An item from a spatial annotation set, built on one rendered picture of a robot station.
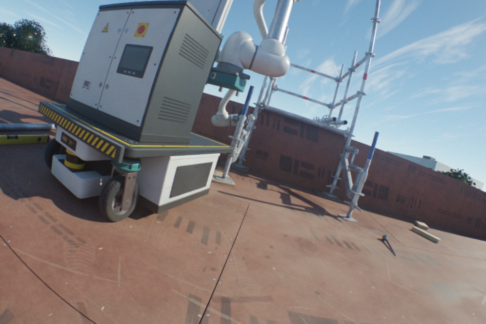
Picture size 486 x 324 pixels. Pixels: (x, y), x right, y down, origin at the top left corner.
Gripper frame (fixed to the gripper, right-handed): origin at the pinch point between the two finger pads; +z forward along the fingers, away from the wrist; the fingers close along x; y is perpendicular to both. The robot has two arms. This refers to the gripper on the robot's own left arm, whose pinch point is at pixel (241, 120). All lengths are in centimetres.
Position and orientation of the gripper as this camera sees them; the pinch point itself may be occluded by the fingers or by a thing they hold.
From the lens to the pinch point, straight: 182.0
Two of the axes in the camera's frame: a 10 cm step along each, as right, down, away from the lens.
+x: -9.5, -2.9, -1.2
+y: -3.0, 9.5, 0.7
